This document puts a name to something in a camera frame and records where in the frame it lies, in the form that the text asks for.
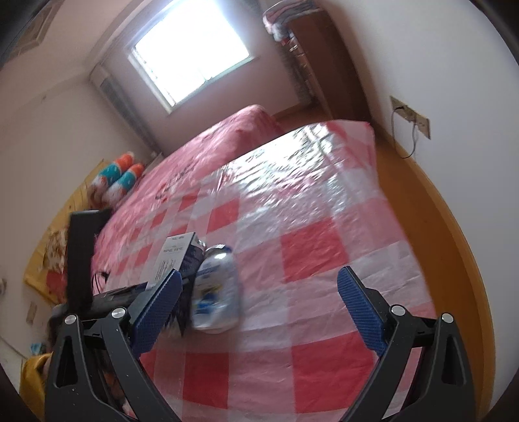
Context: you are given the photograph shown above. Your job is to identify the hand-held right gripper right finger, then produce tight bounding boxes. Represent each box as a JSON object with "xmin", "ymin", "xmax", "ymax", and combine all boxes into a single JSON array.
[{"xmin": 337, "ymin": 266, "xmax": 475, "ymax": 422}]

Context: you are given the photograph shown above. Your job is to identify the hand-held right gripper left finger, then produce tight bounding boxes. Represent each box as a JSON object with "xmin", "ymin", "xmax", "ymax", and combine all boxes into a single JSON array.
[{"xmin": 44, "ymin": 270, "xmax": 183, "ymax": 422}]

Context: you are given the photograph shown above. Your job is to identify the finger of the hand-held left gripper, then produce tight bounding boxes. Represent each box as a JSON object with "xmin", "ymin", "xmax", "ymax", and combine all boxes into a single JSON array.
[{"xmin": 67, "ymin": 209, "xmax": 112, "ymax": 311}]

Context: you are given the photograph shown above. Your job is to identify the white tube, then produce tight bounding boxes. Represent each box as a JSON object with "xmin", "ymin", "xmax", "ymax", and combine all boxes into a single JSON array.
[{"xmin": 190, "ymin": 243, "xmax": 240, "ymax": 334}]

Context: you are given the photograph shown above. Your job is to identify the white and navy carton box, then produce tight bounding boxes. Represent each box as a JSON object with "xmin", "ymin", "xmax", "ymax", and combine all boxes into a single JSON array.
[{"xmin": 148, "ymin": 232, "xmax": 207, "ymax": 337}]

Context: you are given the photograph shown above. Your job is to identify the yellow patterned headboard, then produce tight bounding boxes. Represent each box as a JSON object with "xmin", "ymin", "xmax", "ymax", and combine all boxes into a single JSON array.
[{"xmin": 23, "ymin": 160, "xmax": 116, "ymax": 305}]

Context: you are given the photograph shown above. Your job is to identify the red checkered plastic tablecloth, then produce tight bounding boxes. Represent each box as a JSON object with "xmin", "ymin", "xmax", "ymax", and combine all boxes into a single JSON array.
[{"xmin": 91, "ymin": 119, "xmax": 436, "ymax": 422}]

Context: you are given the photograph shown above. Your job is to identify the bed with pink sheet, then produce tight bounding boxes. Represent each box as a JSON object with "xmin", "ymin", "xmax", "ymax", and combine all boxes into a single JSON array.
[{"xmin": 87, "ymin": 105, "xmax": 284, "ymax": 293}]

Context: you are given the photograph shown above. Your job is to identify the bright window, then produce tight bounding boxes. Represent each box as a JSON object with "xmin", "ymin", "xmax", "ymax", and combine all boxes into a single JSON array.
[{"xmin": 129, "ymin": 0, "xmax": 255, "ymax": 116}]

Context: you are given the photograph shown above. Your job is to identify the brown wooden cabinet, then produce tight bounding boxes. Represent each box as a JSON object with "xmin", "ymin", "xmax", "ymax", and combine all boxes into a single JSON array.
[{"xmin": 286, "ymin": 8, "xmax": 371, "ymax": 122}]

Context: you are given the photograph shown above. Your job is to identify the folded blankets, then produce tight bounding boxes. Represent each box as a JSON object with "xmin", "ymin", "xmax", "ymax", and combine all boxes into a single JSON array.
[{"xmin": 261, "ymin": 0, "xmax": 321, "ymax": 41}]

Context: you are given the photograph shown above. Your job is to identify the black wall socket cable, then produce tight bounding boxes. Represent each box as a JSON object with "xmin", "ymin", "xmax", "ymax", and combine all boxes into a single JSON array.
[{"xmin": 391, "ymin": 107, "xmax": 418, "ymax": 159}]

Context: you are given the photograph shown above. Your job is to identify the beige wall socket strip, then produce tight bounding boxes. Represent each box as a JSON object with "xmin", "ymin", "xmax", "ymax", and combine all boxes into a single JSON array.
[{"xmin": 389, "ymin": 95, "xmax": 430, "ymax": 139}]

